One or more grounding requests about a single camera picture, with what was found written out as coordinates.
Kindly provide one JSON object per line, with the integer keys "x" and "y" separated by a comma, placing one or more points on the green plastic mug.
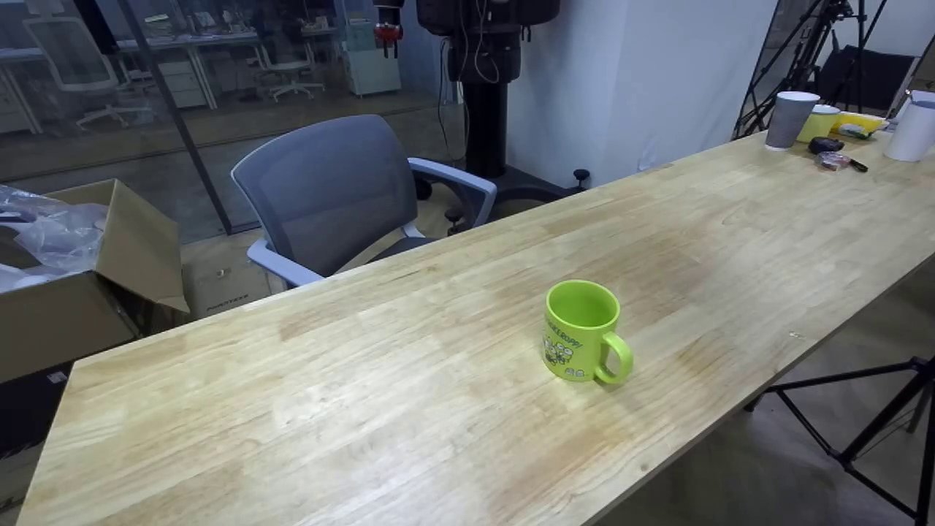
{"x": 574, "y": 339}

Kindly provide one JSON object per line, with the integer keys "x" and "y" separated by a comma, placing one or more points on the small black knob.
{"x": 581, "y": 179}

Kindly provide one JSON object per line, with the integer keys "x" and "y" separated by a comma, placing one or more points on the gray office chair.
{"x": 322, "y": 195}

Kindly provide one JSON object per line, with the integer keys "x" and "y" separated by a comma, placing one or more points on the small red object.
{"x": 387, "y": 33}

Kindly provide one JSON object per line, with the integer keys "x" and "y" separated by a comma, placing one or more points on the white background office chair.
{"x": 286, "y": 75}

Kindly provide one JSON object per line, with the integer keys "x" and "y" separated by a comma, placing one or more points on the white drawer cabinet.
{"x": 188, "y": 84}

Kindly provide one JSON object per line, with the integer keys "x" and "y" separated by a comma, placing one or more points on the gray cylinder container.
{"x": 786, "y": 122}

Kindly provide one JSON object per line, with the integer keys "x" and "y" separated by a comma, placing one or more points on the black metal light stand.
{"x": 777, "y": 78}

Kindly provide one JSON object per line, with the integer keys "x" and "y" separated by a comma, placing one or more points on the small black tool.
{"x": 828, "y": 147}

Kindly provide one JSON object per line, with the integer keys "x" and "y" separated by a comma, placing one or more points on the yellow jar with lid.
{"x": 822, "y": 123}

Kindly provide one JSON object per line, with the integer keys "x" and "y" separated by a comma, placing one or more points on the brown cardboard box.
{"x": 58, "y": 322}

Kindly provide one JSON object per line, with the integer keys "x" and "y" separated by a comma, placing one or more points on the flat yellow object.
{"x": 861, "y": 123}

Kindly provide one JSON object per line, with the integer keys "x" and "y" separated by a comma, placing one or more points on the clear plastic bag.
{"x": 48, "y": 237}

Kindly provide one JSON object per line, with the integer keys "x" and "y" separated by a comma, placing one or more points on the black case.
{"x": 861, "y": 78}

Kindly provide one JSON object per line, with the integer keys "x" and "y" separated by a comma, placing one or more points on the black tripod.
{"x": 880, "y": 424}

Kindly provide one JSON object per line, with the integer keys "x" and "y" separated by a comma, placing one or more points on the white cylinder container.
{"x": 911, "y": 128}

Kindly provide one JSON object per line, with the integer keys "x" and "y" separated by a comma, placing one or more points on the black pedestal stand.
{"x": 483, "y": 128}

